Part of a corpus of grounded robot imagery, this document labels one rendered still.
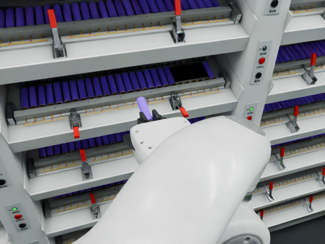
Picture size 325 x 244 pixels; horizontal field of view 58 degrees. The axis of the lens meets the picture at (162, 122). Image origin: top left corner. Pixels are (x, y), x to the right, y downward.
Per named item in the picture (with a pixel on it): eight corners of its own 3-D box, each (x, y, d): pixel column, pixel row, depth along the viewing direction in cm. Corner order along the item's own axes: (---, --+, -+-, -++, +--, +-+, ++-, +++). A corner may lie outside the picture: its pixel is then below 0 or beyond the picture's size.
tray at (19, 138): (233, 110, 87) (243, 89, 79) (13, 153, 73) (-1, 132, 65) (208, 62, 98) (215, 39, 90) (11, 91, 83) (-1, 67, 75)
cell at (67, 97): (68, 85, 80) (71, 104, 77) (62, 86, 80) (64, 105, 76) (67, 81, 79) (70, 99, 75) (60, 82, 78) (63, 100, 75)
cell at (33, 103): (36, 90, 78) (38, 109, 75) (29, 91, 78) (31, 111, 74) (35, 85, 77) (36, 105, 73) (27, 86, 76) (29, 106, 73)
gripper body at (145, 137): (214, 139, 41) (184, 109, 51) (143, 155, 39) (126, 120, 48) (213, 182, 44) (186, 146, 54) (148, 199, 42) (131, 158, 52)
